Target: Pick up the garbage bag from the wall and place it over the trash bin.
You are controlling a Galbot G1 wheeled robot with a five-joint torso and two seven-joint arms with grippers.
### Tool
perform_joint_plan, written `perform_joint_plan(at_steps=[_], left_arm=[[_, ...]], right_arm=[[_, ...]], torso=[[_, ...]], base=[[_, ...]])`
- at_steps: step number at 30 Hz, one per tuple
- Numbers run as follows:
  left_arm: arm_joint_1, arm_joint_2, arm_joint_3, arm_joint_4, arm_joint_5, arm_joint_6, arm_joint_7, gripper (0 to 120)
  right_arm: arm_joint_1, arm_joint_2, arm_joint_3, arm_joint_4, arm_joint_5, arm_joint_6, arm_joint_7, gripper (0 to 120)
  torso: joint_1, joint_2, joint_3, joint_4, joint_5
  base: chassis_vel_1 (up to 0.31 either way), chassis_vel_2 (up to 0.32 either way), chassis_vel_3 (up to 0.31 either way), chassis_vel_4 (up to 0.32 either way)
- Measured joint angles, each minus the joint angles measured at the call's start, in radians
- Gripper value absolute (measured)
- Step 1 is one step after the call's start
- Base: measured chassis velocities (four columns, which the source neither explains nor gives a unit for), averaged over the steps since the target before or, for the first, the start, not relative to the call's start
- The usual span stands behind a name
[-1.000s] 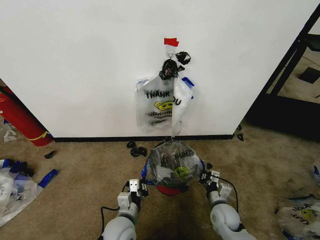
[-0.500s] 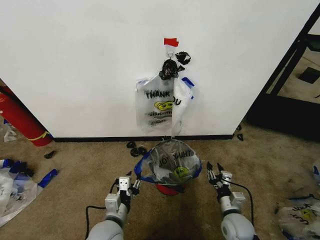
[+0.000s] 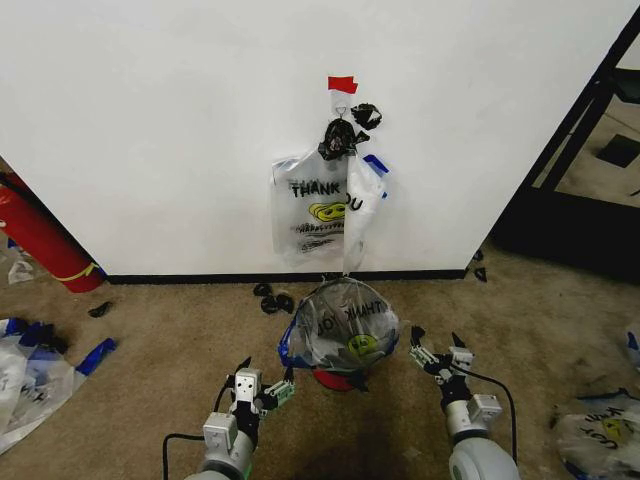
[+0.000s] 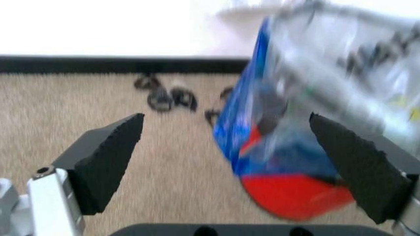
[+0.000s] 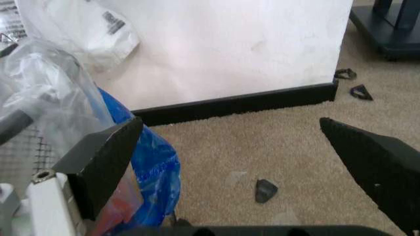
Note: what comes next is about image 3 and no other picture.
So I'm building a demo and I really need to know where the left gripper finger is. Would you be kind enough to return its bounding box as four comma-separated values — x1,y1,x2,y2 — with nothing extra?
258,367,299,414
225,355,253,390

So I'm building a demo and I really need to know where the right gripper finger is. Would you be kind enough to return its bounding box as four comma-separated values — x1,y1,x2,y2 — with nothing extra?
448,331,475,375
408,325,442,376

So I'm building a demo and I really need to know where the red trash bin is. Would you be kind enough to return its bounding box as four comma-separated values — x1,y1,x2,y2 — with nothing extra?
313,366,372,394

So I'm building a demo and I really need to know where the clear smiley bag lining bin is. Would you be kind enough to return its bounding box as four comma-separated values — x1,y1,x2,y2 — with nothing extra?
276,276,404,382

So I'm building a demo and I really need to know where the crumpled clear smiley bag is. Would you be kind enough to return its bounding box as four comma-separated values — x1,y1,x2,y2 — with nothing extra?
552,388,640,480

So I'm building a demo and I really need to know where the clear bag with blue edge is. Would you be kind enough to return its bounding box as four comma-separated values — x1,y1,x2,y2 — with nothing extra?
623,321,640,375

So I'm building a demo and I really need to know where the clear thank you garbage bag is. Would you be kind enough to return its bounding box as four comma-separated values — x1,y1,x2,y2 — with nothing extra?
270,143,352,269

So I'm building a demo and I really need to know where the crumpled clear plastic bag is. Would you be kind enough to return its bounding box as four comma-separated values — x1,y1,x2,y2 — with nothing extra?
0,316,77,454

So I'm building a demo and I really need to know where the small crumpled clear bag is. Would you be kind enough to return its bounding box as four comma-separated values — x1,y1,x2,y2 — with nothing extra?
5,238,37,286

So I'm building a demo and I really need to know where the black baseboard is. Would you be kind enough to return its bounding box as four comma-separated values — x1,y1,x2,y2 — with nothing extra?
103,269,470,286

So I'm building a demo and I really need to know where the blue tape strip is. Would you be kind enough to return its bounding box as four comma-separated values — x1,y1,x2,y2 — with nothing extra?
74,337,118,377

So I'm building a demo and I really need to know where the red fire extinguisher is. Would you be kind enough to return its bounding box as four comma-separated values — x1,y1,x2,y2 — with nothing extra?
0,171,107,295

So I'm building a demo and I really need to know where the black flat floor box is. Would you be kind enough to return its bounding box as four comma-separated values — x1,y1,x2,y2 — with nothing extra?
596,133,640,169

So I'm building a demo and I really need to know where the red tape strip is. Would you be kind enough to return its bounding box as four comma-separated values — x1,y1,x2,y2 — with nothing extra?
327,75,361,95

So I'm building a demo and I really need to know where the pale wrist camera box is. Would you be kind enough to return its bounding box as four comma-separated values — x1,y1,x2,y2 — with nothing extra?
234,367,263,402

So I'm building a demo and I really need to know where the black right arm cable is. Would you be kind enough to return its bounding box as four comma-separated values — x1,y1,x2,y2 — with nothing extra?
462,370,519,464

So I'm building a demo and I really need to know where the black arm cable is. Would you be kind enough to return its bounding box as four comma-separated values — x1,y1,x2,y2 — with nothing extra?
162,432,207,480
462,370,519,464

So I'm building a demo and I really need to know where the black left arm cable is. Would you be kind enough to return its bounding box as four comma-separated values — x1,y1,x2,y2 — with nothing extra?
162,432,207,480

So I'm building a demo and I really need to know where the clear bag with blue handle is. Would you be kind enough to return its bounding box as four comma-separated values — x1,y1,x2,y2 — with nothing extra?
341,152,392,279

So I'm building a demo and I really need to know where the black partition frame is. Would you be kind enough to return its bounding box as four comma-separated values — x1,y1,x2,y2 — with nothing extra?
489,7,640,271

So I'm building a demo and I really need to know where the black tape scrap on wall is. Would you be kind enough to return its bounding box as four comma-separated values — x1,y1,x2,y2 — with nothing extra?
350,101,386,133

